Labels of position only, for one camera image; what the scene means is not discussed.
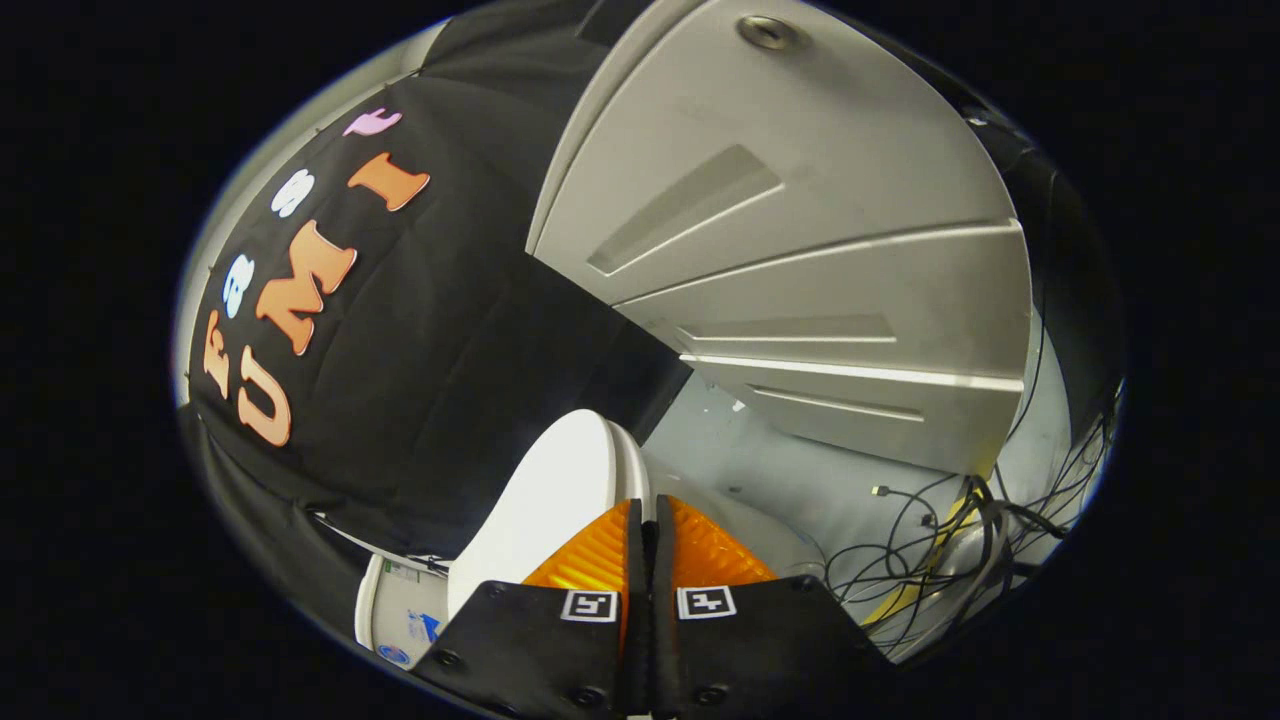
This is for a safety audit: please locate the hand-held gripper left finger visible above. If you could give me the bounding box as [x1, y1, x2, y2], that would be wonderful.
[415, 497, 646, 716]

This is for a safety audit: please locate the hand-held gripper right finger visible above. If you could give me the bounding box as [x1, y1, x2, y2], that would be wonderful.
[650, 495, 891, 716]

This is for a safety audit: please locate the yellow strip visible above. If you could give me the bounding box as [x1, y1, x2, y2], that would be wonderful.
[865, 480, 991, 626]

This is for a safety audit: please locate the black backdrop cloth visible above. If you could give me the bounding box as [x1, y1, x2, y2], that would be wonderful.
[178, 0, 1126, 641]

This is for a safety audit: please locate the white drawer cabinet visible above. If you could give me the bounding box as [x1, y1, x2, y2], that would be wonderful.
[527, 0, 1031, 476]

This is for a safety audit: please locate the bundle of black cables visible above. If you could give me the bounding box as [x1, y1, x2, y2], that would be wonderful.
[820, 290, 1126, 651]

